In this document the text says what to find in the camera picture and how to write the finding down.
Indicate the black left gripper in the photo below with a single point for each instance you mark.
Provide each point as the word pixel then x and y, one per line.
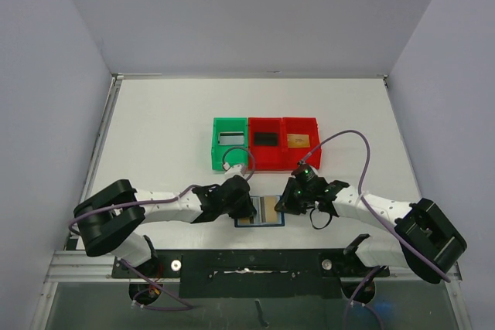
pixel 246 210

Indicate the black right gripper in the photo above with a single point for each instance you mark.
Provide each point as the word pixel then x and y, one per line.
pixel 291 199

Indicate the blue leather card holder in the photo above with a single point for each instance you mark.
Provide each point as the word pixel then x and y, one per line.
pixel 256 201

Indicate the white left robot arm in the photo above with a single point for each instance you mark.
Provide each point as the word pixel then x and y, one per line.
pixel 107 221

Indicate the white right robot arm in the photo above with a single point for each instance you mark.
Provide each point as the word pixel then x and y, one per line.
pixel 425 241

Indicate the gold card in red bin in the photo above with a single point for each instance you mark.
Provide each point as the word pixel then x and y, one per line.
pixel 298 140

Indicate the silver card in green bin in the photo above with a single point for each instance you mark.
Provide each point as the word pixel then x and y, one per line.
pixel 231 138

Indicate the black card in red bin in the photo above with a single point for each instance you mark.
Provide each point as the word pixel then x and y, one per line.
pixel 268 139

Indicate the green plastic bin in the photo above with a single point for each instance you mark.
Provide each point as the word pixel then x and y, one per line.
pixel 221 154

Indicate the red plastic bin middle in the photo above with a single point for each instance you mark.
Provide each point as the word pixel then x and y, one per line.
pixel 266 158

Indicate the red plastic bin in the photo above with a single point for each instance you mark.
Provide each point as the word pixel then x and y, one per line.
pixel 266 158
pixel 298 125

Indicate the red plastic bin right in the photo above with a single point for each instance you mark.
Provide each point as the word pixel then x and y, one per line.
pixel 298 125

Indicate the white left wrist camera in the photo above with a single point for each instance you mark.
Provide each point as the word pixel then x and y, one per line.
pixel 233 170

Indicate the aluminium rail left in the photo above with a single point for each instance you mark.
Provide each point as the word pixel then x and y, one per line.
pixel 74 266

